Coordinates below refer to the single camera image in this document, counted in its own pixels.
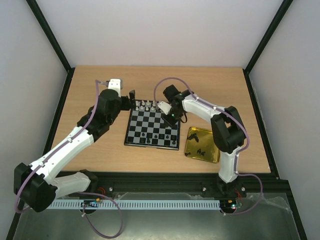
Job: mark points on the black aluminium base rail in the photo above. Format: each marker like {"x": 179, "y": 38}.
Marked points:
{"x": 203, "y": 184}

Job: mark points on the white chess piece row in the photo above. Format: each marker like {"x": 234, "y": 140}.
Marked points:
{"x": 146, "y": 106}

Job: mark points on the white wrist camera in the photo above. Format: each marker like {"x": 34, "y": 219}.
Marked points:
{"x": 115, "y": 84}
{"x": 164, "y": 107}

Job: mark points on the black and grey chessboard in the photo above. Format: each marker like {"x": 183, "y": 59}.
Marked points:
{"x": 151, "y": 123}

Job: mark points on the slotted grey cable duct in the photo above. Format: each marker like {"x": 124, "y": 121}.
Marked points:
{"x": 90, "y": 204}

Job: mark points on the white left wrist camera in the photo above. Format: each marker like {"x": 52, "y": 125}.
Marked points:
{"x": 115, "y": 84}

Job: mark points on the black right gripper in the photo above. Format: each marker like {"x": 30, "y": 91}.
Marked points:
{"x": 170, "y": 115}

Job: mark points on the black chess pieces in tray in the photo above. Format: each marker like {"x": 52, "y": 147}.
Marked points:
{"x": 194, "y": 146}

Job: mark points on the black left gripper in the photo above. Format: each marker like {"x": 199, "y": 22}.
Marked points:
{"x": 127, "y": 106}

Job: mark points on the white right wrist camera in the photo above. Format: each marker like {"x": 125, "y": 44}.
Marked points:
{"x": 164, "y": 107}

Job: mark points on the gold rectangular tray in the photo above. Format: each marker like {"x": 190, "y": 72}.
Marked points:
{"x": 212, "y": 152}

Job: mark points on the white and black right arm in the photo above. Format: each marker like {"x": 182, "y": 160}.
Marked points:
{"x": 228, "y": 131}

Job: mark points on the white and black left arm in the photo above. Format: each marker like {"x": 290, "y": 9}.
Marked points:
{"x": 38, "y": 185}

